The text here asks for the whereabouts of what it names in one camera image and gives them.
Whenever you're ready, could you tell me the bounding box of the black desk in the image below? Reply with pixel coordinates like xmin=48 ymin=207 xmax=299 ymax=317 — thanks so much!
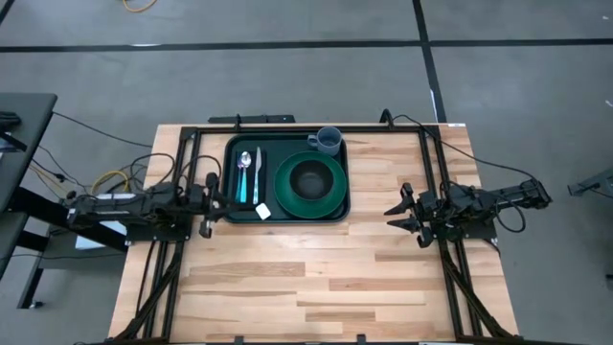
xmin=0 ymin=92 xmax=129 ymax=311

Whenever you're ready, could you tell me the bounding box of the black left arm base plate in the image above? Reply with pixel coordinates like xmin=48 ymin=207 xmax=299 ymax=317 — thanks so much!
xmin=125 ymin=205 xmax=195 ymax=242

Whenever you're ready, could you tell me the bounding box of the black cable with plug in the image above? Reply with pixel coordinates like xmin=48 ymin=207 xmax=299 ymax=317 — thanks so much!
xmin=35 ymin=143 xmax=97 ymax=200

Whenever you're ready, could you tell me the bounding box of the black cloth napkin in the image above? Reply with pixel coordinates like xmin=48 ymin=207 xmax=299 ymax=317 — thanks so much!
xmin=233 ymin=150 xmax=268 ymax=212

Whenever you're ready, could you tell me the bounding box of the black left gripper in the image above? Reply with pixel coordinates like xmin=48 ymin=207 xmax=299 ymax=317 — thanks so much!
xmin=190 ymin=172 xmax=238 ymax=240

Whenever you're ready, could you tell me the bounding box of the yellow floor cable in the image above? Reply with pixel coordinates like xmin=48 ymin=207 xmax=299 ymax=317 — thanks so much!
xmin=122 ymin=0 xmax=158 ymax=13

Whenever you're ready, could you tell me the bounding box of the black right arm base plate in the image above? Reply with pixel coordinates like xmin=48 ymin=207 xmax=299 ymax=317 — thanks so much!
xmin=427 ymin=200 xmax=502 ymax=241

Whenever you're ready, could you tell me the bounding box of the black aluminium rail frame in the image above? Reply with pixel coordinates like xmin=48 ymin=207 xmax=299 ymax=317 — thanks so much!
xmin=109 ymin=123 xmax=521 ymax=345

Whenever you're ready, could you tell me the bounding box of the blue-grey mug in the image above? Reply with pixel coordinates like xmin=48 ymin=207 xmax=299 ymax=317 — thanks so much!
xmin=306 ymin=126 xmax=343 ymax=157

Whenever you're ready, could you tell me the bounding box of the white paper sheet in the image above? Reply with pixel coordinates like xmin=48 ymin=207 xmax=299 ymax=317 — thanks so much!
xmin=75 ymin=193 xmax=128 ymax=250

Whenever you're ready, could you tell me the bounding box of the black camera bar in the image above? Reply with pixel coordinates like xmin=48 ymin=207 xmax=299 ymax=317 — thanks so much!
xmin=208 ymin=113 xmax=297 ymax=126

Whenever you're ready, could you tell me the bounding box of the silver knife teal patterned handle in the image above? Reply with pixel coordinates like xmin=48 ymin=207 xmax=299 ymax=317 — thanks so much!
xmin=252 ymin=146 xmax=263 ymax=206

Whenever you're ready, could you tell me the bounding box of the black round bowl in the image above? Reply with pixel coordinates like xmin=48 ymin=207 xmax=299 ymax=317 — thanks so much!
xmin=288 ymin=159 xmax=335 ymax=201

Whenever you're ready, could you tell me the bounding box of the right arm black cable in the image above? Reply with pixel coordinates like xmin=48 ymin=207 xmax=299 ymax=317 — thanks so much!
xmin=380 ymin=108 xmax=534 ymax=235

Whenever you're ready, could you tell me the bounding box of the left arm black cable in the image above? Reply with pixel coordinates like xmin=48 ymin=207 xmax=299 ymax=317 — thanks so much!
xmin=128 ymin=152 xmax=224 ymax=193

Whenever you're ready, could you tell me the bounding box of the green round plate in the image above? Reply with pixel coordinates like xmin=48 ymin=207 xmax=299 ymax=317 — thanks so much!
xmin=273 ymin=150 xmax=348 ymax=220

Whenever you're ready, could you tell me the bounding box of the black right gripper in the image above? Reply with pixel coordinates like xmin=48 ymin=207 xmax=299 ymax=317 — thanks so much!
xmin=383 ymin=182 xmax=442 ymax=249

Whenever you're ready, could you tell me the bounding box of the dark green plastic tray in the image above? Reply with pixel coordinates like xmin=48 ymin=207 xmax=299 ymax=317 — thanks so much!
xmin=218 ymin=132 xmax=352 ymax=225

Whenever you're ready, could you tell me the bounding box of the grey metal stand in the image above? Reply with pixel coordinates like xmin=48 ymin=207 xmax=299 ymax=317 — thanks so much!
xmin=567 ymin=167 xmax=613 ymax=212

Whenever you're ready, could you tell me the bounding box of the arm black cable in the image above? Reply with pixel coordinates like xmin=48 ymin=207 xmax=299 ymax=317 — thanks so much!
xmin=380 ymin=108 xmax=534 ymax=235
xmin=128 ymin=152 xmax=224 ymax=193

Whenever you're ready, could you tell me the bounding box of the silver spoon teal handle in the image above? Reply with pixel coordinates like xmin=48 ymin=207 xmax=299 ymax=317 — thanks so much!
xmin=239 ymin=150 xmax=253 ymax=204

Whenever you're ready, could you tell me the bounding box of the long black floor cable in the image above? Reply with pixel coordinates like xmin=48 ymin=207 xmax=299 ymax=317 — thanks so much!
xmin=51 ymin=111 xmax=154 ymax=149

